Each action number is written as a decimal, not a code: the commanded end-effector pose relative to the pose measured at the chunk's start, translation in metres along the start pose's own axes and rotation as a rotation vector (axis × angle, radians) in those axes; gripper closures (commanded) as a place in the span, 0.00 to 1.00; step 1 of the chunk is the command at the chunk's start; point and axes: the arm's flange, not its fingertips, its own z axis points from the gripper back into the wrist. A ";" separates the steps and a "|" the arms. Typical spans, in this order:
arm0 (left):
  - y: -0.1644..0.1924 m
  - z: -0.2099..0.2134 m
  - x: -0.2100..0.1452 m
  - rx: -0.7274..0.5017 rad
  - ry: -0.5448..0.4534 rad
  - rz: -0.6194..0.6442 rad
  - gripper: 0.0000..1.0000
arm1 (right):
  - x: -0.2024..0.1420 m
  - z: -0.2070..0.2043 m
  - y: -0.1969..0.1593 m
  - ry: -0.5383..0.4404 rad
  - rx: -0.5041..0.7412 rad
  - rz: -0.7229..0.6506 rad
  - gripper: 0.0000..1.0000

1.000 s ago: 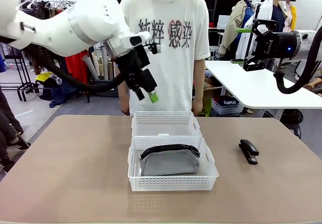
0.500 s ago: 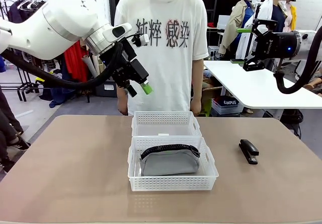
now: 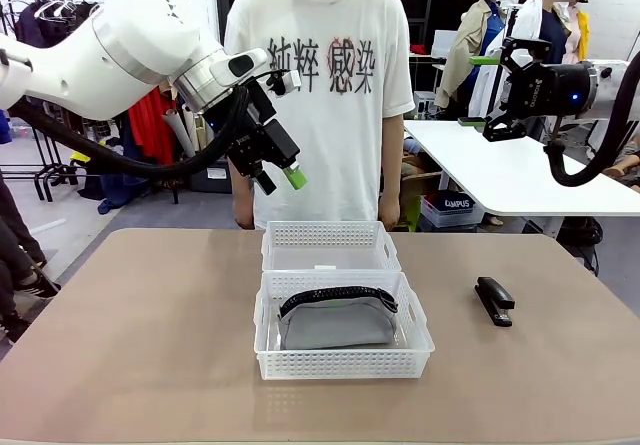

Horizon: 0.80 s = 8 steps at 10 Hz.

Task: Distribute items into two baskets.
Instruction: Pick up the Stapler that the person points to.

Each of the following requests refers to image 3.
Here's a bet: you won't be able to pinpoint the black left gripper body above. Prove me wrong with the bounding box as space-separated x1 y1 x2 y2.
227 82 302 177

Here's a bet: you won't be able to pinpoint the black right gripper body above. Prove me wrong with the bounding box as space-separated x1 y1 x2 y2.
508 61 600 118

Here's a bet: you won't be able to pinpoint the grey zippered pencil case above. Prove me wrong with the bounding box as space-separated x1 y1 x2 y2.
277 284 400 351

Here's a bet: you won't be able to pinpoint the black stapler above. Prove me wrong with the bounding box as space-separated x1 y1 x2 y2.
473 275 516 328

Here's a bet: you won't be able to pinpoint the person's left forearm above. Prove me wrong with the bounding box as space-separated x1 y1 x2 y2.
381 116 407 201

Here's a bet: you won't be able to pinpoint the person's right forearm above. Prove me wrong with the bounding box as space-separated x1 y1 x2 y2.
229 157 256 207

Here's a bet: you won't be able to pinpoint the person's right hand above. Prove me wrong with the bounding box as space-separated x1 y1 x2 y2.
232 200 256 231

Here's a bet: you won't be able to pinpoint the person's left hand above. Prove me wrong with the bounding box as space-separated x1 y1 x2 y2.
378 196 404 232

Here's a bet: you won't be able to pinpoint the background person navy top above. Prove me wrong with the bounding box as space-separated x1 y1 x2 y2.
538 0 592 65

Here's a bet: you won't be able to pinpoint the white hanging coat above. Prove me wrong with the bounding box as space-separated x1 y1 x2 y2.
473 0 547 117

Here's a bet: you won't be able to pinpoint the white background table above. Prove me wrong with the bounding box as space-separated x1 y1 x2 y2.
403 118 640 240

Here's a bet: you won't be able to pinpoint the grey storage bin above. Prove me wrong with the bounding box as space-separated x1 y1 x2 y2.
187 157 234 195

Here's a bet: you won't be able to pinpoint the person torso white printed T-shirt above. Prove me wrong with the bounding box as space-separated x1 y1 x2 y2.
223 0 416 231

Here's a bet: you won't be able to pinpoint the mannequin with beige coat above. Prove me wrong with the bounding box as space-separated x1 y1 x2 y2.
433 0 507 112

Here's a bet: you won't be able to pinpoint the yellow hanging garment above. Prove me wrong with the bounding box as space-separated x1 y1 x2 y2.
573 7 592 62

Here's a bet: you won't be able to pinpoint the white perforated basket with stapler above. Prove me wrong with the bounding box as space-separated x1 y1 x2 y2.
260 220 404 273

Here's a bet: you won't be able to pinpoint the beige cardboard tube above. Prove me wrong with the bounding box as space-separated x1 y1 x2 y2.
178 106 207 155

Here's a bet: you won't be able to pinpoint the grey cardboard tube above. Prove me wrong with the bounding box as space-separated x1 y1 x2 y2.
163 108 197 158

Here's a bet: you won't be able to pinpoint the seated background person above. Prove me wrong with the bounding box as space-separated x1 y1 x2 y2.
602 127 640 190

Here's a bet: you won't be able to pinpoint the red hanging garment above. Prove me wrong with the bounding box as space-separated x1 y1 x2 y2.
127 87 177 167

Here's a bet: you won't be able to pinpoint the green chair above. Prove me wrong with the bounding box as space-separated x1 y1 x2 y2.
398 170 426 233

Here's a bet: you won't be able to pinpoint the black bag under table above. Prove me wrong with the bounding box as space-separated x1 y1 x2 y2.
556 216 605 269

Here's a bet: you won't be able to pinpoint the blue garment on floor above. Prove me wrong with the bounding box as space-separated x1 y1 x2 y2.
96 170 152 215

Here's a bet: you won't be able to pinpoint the white perforated basket with pencil case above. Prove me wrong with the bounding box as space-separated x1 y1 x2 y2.
253 268 436 381

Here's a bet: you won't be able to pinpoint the black and white sneaker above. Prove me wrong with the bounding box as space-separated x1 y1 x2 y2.
0 310 32 344
13 275 62 300

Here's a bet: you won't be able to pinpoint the bystander leg dark trousers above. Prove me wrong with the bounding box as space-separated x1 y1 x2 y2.
0 172 49 289

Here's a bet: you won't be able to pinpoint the dark navy hanging garment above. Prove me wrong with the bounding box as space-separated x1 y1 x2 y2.
13 0 104 50

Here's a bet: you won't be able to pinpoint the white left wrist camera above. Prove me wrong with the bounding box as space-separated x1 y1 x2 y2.
266 68 303 98

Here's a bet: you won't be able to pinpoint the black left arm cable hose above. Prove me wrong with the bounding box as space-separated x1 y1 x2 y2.
8 86 252 180

